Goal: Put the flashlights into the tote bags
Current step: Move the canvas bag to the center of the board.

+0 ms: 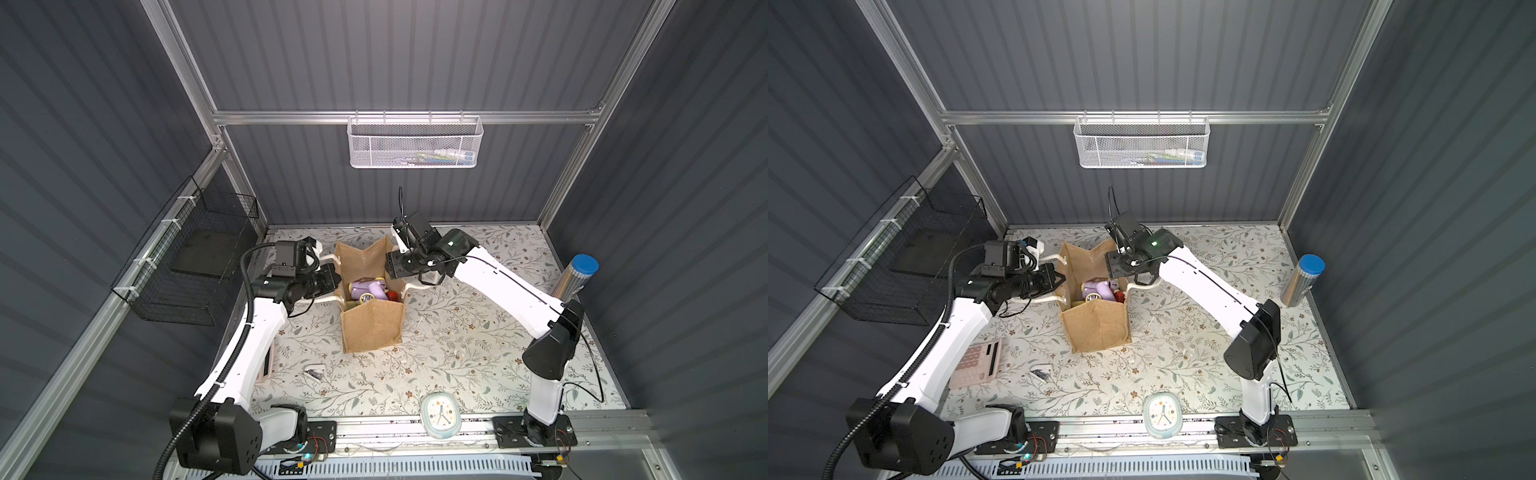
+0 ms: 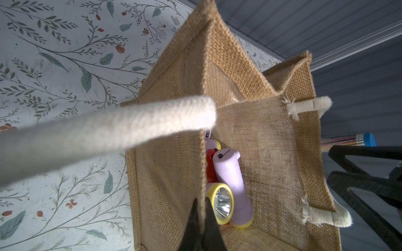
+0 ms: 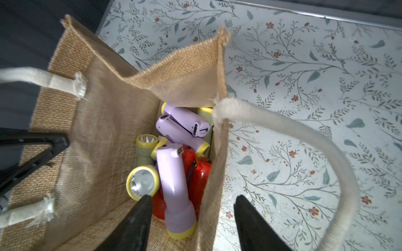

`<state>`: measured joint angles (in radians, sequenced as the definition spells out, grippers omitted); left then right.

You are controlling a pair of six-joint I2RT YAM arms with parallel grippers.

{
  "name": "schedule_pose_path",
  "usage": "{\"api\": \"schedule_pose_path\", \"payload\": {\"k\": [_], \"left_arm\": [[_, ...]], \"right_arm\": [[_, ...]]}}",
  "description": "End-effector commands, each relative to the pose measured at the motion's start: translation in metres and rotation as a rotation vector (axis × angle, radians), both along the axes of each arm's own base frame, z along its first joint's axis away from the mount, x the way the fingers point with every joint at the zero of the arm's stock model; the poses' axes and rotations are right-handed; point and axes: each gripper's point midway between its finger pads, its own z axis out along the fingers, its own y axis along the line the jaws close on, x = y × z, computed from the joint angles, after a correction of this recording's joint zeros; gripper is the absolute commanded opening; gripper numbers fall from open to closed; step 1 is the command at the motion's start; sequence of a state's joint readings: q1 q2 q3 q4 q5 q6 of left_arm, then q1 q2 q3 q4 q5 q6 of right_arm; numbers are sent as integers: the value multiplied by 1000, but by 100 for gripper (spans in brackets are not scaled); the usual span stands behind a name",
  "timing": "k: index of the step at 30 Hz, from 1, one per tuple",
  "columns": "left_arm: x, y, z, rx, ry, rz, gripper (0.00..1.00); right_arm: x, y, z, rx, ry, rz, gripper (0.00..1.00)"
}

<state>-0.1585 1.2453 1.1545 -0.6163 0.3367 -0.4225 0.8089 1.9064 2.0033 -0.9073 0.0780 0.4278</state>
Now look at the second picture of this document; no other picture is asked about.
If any purple flashlight small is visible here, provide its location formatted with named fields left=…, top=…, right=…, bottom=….
left=213, top=147, right=254, bottom=229

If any purple flashlight row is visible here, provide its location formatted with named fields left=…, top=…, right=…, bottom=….
left=206, top=183, right=234, bottom=225

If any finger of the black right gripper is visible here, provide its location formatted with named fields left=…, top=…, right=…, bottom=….
left=327, top=171, right=402, bottom=251
left=328, top=145, right=402, bottom=171

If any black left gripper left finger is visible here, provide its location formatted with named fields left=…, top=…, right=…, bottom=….
left=178, top=199, right=201, bottom=251

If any brown burlap tote bag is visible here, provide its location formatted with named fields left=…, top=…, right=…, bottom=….
left=0, top=0, right=353, bottom=251

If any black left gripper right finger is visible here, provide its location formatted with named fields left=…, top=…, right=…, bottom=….
left=202, top=197, right=227, bottom=251

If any floral table mat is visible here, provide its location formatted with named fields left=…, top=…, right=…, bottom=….
left=0, top=0, right=283, bottom=251

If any steel bottle blue cap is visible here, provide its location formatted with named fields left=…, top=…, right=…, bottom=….
left=321, top=133, right=377, bottom=153

